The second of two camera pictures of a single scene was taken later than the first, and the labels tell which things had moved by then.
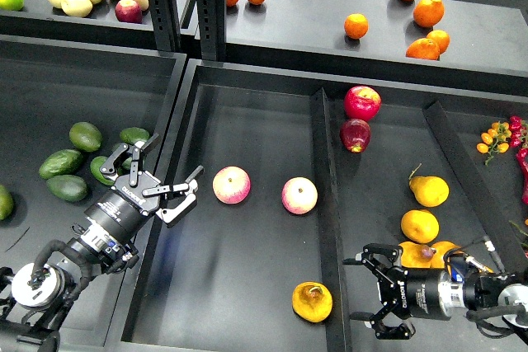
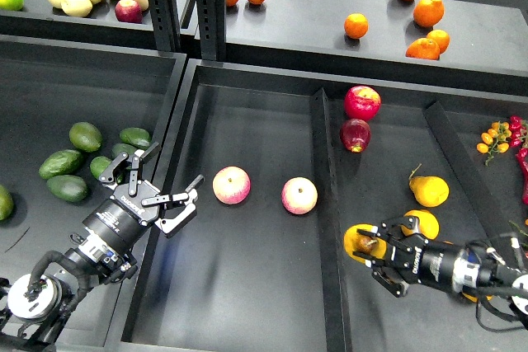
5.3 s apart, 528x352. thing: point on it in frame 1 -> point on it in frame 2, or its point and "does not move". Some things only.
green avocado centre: [95, 166] does not move
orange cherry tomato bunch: [494, 140] does not move
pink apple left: [231, 185] does not move
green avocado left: [58, 162] does not move
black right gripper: [419, 293] -> [414, 256]
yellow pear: [312, 301] -> [358, 241]
